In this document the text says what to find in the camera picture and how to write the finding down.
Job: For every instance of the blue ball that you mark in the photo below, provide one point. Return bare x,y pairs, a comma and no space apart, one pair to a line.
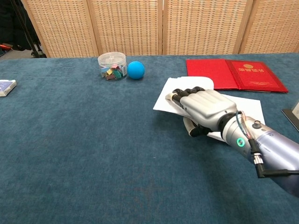
136,70

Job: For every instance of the black framed object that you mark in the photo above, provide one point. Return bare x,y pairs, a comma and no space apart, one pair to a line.
292,115

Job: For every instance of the white book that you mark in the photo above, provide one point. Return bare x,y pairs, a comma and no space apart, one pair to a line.
172,98

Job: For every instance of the woven wooden folding screen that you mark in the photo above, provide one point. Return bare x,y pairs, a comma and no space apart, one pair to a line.
149,25

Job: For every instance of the red object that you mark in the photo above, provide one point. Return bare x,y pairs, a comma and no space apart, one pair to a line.
4,46

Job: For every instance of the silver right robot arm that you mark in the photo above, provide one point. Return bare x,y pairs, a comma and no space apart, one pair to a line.
264,144

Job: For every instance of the black tripod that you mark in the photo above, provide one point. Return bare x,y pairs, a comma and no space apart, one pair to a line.
28,30

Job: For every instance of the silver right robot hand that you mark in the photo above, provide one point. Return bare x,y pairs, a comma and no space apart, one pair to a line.
208,105

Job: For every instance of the clear jar of binder clips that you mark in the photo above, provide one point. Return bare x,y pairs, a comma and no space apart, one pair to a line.
112,66

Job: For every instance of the red certificate folder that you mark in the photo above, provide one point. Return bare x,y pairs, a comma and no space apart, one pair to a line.
233,74

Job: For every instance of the blue and white card box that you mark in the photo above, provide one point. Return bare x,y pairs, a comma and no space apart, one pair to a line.
6,87

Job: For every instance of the blue velvet tablecloth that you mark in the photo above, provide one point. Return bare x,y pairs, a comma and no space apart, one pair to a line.
93,151

